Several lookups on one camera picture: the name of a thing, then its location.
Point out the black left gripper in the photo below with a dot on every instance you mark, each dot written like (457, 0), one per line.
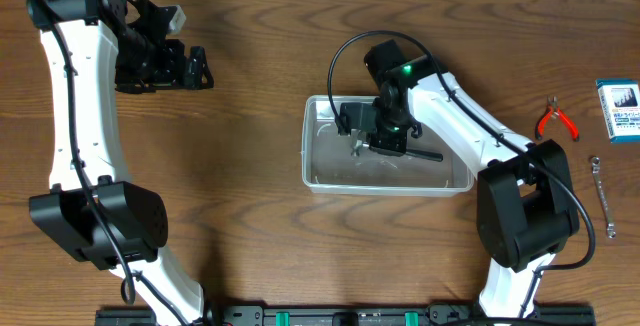
(176, 64)

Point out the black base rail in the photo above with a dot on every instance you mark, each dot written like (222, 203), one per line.
(435, 314)

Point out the red handled pliers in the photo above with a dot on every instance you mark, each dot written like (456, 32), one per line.
(554, 112)

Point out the silver wrench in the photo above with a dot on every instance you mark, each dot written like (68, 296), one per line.
(610, 224)

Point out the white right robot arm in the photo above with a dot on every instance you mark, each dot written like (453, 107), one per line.
(526, 207)

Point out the blue white box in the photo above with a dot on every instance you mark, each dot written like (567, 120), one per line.
(619, 99)

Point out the clear plastic container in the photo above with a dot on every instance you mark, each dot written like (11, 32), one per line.
(330, 165)

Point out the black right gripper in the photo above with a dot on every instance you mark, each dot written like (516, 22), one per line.
(393, 147)

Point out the small claw hammer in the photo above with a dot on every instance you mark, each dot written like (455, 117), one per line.
(360, 144)

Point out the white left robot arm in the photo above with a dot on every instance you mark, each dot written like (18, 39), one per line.
(96, 49)

